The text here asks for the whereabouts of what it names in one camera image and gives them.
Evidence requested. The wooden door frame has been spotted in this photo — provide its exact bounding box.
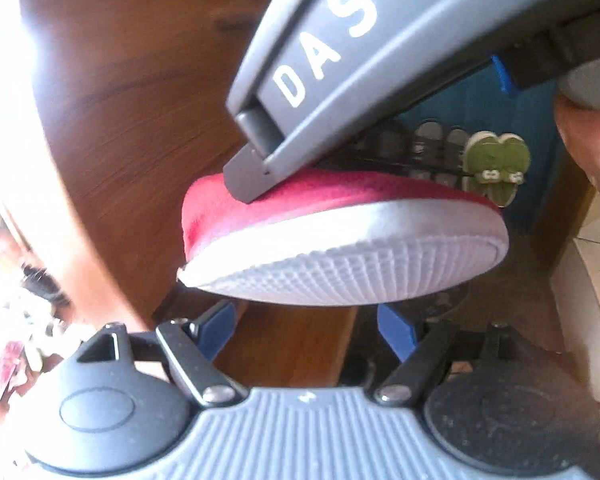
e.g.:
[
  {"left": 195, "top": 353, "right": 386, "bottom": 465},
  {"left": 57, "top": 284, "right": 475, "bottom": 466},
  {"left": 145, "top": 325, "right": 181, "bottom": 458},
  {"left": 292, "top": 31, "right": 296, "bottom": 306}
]
[{"left": 535, "top": 155, "right": 596, "bottom": 271}]

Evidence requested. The pile of shoes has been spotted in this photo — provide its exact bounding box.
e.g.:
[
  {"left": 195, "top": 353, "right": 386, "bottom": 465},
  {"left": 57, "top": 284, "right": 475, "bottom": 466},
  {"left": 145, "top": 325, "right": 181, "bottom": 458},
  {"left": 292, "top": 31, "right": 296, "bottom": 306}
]
[{"left": 0, "top": 260, "right": 76, "bottom": 406}]

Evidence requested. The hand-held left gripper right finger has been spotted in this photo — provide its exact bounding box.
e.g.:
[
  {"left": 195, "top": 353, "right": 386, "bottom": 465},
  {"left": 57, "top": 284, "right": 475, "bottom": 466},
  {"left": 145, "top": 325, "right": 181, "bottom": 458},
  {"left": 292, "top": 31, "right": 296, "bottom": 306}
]
[{"left": 375, "top": 305, "right": 531, "bottom": 406}]

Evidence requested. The person's right hand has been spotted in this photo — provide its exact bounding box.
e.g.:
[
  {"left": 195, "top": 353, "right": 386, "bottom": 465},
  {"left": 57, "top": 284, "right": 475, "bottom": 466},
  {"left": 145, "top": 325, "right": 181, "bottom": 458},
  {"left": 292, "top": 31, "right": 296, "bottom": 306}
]
[{"left": 554, "top": 94, "right": 600, "bottom": 192}]

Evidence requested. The blue door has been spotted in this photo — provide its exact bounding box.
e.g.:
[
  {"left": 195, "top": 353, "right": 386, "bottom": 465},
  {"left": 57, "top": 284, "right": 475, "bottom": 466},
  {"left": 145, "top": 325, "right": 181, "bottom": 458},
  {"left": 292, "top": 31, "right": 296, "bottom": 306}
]
[{"left": 395, "top": 80, "right": 571, "bottom": 233}]

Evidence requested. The grey slipper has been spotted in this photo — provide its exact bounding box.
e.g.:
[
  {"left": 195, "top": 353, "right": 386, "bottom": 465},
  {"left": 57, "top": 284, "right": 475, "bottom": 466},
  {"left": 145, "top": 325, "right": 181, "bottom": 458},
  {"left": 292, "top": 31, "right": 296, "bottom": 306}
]
[
  {"left": 445, "top": 127, "right": 471, "bottom": 186},
  {"left": 412, "top": 121, "right": 443, "bottom": 181}
]

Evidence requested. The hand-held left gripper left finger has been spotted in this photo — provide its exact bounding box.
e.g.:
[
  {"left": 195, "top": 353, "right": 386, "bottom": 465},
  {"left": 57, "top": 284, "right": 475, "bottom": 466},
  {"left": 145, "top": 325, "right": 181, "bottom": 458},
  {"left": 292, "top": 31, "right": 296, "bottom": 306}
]
[{"left": 77, "top": 300, "right": 248, "bottom": 406}]

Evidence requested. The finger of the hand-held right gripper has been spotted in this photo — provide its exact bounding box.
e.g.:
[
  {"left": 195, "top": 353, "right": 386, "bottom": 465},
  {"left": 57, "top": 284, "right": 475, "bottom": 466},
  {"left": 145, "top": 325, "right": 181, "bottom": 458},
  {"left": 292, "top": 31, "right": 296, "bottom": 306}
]
[{"left": 224, "top": 147, "right": 282, "bottom": 206}]

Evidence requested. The red slipper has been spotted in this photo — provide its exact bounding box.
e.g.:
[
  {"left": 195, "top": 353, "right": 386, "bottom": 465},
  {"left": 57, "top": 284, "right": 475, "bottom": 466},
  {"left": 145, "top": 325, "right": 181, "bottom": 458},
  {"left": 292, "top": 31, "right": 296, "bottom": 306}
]
[{"left": 177, "top": 170, "right": 510, "bottom": 307}]

